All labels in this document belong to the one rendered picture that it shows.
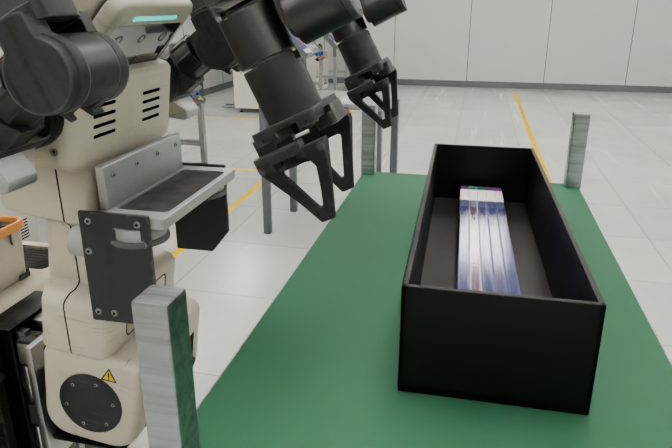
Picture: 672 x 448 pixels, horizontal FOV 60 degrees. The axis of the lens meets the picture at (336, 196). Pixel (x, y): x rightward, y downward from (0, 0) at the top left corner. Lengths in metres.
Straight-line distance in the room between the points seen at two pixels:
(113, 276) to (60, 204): 0.14
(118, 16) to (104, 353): 0.48
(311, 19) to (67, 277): 0.60
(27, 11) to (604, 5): 9.64
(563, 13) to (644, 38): 1.24
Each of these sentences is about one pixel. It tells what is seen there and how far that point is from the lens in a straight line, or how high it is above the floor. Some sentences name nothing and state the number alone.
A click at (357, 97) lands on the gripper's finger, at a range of 0.93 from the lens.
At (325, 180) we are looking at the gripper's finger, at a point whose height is 1.15.
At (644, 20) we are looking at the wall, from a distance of 10.16.
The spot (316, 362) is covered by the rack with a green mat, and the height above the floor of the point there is 0.95.
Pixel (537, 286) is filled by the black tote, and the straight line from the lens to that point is 0.79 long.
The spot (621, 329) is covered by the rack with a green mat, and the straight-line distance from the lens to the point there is 0.75.
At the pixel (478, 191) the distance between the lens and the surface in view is 1.03.
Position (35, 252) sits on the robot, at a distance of 1.37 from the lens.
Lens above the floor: 1.30
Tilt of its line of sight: 18 degrees down
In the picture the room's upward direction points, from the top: straight up
